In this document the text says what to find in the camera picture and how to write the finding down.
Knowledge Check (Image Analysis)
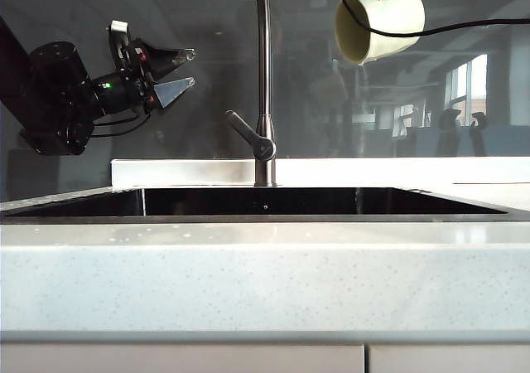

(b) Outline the long black right arm cable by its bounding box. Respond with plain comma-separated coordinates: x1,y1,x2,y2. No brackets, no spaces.
330,0,530,37

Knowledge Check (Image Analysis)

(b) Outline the pale green ceramic mug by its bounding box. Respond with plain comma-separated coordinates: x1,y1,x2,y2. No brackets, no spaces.
334,0,427,66

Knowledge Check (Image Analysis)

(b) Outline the narrow grey cabinet door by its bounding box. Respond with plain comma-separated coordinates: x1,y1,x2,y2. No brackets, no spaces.
369,344,530,373

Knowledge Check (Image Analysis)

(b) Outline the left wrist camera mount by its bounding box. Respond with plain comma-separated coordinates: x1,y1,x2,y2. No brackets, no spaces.
108,19,130,74

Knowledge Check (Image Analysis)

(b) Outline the black undermount sink basin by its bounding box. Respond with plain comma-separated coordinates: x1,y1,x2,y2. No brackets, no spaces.
0,186,510,225

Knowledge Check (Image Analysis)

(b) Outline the dark steel faucet lever handle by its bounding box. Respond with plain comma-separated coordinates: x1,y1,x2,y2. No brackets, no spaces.
224,110,278,162

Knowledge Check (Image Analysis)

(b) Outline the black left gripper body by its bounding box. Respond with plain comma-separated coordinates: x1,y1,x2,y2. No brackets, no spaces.
95,37,157,118

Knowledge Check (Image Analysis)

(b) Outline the brushed steel gooseneck faucet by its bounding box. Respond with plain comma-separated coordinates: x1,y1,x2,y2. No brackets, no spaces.
241,0,279,189

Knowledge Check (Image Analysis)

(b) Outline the white backsplash upstand ledge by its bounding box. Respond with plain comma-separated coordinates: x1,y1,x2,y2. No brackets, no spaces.
110,157,530,192

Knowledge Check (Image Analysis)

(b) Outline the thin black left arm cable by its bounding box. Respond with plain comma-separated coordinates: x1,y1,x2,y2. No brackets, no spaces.
89,110,152,138

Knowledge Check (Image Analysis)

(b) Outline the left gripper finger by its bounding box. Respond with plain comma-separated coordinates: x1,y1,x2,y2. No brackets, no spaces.
153,75,196,109
142,44,197,80

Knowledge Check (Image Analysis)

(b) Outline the wide grey cabinet door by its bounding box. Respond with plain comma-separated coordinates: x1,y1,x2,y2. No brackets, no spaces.
0,343,367,373

